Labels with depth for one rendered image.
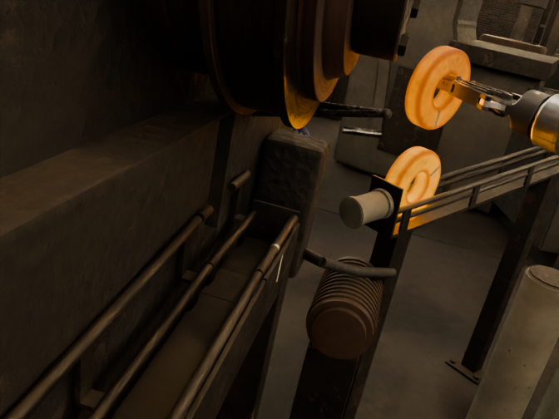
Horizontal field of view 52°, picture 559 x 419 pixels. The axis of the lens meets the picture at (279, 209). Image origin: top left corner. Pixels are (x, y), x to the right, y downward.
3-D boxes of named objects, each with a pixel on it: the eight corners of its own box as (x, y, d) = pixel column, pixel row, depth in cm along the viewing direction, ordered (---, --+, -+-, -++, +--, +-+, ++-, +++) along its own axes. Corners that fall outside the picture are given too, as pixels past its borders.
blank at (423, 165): (385, 230, 118) (398, 238, 116) (373, 178, 107) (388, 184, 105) (431, 184, 123) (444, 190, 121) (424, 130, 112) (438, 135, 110)
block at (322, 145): (236, 265, 100) (259, 135, 91) (249, 247, 107) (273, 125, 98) (294, 282, 98) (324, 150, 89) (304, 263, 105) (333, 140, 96)
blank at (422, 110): (417, 45, 99) (432, 50, 97) (466, 43, 109) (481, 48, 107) (394, 128, 106) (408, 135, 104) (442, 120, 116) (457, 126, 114)
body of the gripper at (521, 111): (522, 140, 92) (473, 120, 97) (545, 138, 97) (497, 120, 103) (541, 96, 89) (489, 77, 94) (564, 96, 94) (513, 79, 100)
